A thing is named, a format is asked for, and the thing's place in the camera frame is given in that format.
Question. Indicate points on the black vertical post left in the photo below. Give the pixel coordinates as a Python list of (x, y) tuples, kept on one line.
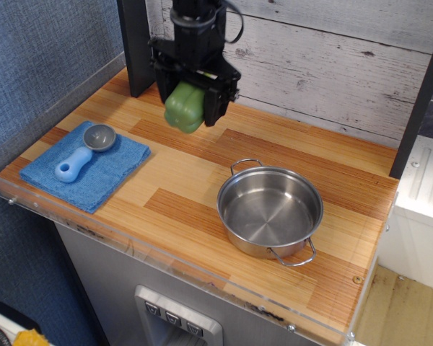
[(135, 35)]

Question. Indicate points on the black vertical post right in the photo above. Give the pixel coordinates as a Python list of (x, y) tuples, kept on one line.
[(414, 123)]

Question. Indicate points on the silver dispenser panel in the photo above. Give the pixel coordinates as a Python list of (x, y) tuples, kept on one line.
[(168, 322)]

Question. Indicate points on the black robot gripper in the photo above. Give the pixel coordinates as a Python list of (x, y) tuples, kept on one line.
[(195, 55)]

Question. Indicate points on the blue folded cloth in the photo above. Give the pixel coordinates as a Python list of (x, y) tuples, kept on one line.
[(97, 179)]

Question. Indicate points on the green bell pepper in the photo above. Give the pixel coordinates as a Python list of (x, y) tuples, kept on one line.
[(184, 108)]

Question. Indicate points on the white ribbed appliance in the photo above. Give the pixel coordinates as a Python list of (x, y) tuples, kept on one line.
[(406, 244)]

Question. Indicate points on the blue grey measuring scoop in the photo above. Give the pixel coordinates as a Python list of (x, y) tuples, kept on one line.
[(96, 139)]

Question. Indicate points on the black vertical post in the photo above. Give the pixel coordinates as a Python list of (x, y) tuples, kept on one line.
[(414, 123), (135, 35)]

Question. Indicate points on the yellow object bottom left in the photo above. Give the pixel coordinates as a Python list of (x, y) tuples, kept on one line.
[(30, 338)]

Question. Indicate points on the clear acrylic table guard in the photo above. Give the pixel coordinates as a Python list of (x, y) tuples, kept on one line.
[(168, 238)]

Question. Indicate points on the stainless steel pot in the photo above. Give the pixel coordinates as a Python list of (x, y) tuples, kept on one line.
[(270, 212)]

